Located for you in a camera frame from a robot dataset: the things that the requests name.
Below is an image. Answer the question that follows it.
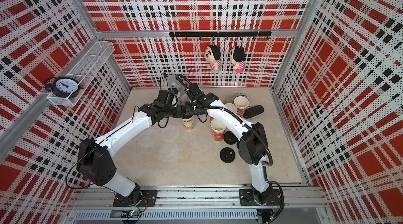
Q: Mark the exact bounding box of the red paper cup back-right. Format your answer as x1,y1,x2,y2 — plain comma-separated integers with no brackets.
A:
234,96,249,117

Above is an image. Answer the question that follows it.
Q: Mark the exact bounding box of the yellow-red paper cup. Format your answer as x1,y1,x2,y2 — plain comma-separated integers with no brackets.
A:
182,116,194,131

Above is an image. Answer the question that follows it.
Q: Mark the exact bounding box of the black lid near front cup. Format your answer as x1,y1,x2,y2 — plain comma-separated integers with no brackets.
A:
224,131,238,145

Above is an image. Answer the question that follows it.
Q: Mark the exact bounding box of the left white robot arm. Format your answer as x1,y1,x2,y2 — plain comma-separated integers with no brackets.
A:
76,88,183,197

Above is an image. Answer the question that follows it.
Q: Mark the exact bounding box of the black oblong case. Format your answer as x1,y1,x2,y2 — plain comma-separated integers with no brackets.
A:
243,105,264,119

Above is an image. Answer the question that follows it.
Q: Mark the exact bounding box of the red paper cup middle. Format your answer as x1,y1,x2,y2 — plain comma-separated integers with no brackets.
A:
225,103,238,114

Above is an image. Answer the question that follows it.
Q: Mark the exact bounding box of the grey white husky plush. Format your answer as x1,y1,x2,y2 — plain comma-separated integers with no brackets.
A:
161,73,188,105

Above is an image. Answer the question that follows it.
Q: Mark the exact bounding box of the metal base rail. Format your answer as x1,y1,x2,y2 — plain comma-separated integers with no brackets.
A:
63,184,333,224

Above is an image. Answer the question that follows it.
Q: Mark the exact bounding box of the black round clock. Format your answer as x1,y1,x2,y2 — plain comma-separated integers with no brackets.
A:
44,77,82,98

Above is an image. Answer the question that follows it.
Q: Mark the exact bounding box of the black hook rail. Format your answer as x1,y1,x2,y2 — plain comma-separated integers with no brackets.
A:
169,31,272,39

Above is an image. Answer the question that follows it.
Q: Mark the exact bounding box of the white wire basket shelf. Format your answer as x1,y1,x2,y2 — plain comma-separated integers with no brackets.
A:
47,40,114,106

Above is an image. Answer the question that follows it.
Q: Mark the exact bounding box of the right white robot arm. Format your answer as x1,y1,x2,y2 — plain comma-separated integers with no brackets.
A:
184,83,284,208

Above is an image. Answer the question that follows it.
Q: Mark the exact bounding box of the boy doll striped shirt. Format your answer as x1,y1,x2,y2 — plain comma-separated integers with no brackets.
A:
204,45,222,72

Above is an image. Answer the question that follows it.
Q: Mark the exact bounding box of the red paper cup front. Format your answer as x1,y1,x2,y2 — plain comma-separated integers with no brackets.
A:
210,119,226,142

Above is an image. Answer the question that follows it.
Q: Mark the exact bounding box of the boy doll pink shirt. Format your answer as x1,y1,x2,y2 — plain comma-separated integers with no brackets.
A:
229,46,246,74

